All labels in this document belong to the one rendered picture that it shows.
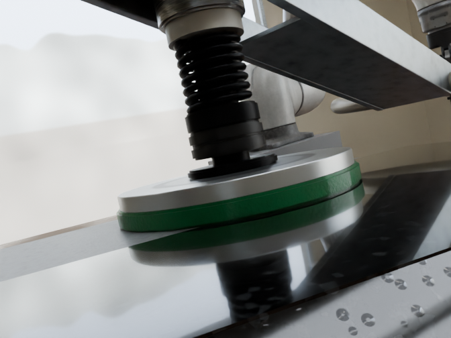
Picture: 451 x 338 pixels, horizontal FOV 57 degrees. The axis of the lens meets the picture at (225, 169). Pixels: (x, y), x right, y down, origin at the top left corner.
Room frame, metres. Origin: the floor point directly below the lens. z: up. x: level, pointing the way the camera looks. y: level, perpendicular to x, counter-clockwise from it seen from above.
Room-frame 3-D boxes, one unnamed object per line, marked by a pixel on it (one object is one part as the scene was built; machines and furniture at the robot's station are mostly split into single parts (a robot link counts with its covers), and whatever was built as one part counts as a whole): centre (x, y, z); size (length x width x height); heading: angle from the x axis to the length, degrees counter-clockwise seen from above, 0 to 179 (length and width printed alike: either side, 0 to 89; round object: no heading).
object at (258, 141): (0.39, -0.01, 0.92); 0.07 x 0.07 x 0.01
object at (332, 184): (0.39, -0.01, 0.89); 0.22 x 0.22 x 0.04
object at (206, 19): (0.39, -0.01, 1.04); 0.07 x 0.07 x 0.04
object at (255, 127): (0.39, -0.01, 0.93); 0.07 x 0.07 x 0.01
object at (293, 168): (0.39, -0.01, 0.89); 0.21 x 0.21 x 0.01
